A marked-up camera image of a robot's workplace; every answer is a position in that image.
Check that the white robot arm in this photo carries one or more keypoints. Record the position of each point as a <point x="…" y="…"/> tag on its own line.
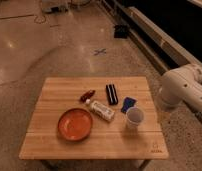
<point x="182" y="84"/>

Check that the small red bottle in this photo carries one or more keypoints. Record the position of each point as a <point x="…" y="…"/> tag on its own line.
<point x="87" y="95"/>

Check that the black striped case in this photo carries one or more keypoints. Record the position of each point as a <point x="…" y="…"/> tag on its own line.
<point x="111" y="94"/>

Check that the white plastic bottle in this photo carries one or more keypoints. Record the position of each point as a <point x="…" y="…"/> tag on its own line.
<point x="101" y="110"/>

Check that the blue cloth piece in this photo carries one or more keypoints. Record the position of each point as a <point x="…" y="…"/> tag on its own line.
<point x="127" y="103"/>

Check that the wooden folding table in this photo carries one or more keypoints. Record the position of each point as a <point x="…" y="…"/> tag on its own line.
<point x="107" y="140"/>

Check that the white paper cup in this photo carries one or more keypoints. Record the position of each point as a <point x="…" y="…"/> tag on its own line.
<point x="134" y="117"/>

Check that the black box on floor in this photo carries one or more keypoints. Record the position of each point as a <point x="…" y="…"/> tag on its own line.
<point x="120" y="31"/>

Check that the grey equipment base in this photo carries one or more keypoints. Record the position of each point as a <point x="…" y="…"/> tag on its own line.
<point x="49" y="6"/>

